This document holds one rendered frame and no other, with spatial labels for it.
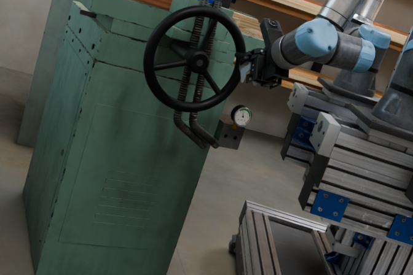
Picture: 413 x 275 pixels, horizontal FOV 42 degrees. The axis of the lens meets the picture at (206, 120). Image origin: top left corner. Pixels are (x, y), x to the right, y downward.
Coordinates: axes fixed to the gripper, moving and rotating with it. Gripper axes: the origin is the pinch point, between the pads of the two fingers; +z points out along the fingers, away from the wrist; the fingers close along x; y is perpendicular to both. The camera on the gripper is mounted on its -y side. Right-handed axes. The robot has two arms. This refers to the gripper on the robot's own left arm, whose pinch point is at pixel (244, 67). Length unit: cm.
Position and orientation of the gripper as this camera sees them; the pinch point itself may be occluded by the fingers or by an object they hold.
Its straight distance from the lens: 141.3
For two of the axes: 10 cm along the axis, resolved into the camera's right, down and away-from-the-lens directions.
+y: -1.0, 9.7, -2.1
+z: -4.0, 1.6, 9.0
